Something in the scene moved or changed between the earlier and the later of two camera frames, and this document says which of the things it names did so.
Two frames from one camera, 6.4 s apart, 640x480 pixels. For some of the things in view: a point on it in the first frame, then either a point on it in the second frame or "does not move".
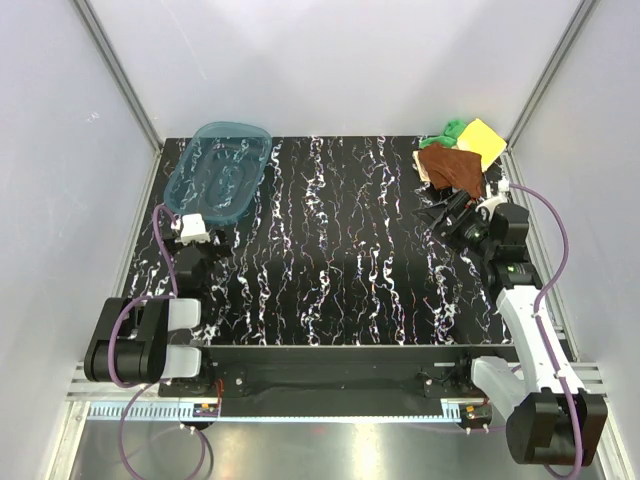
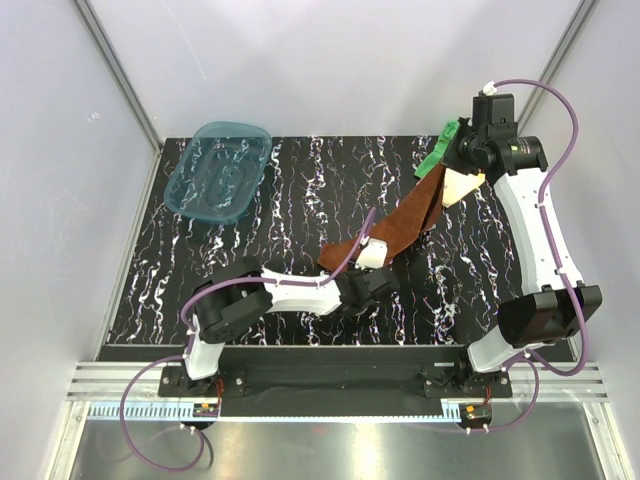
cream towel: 422,170 to 457,186
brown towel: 453,168 to 414,213
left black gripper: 218,251 to 354,271
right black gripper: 462,207 to 451,160
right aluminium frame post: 509,157 does not move
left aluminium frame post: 128,91 does not move
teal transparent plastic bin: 217,171 does not move
